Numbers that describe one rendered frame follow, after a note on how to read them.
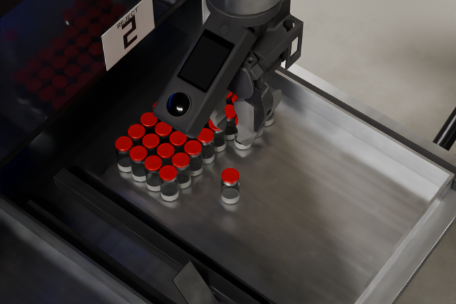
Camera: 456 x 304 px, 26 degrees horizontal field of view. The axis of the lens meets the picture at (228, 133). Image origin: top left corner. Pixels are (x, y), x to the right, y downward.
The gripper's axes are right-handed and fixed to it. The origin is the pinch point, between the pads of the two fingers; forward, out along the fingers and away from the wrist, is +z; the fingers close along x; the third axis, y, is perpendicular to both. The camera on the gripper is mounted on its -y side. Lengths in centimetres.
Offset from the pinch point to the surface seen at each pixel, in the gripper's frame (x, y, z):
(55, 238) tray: 10.5, -17.7, 10.2
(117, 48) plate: 17.7, 1.4, 0.3
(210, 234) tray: -1.3, -5.0, 13.3
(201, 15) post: 18.6, 17.0, 8.4
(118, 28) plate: 17.7, 1.9, -2.6
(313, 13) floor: 55, 101, 101
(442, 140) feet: 5, 81, 93
